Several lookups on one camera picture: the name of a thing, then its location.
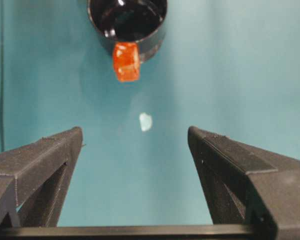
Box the black cup holder red handle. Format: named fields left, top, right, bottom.
left=87, top=0, right=168, bottom=83

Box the small white paper scrap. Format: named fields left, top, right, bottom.
left=139, top=112, right=154, bottom=133

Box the blue-green table cloth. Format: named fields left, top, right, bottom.
left=0, top=0, right=300, bottom=228

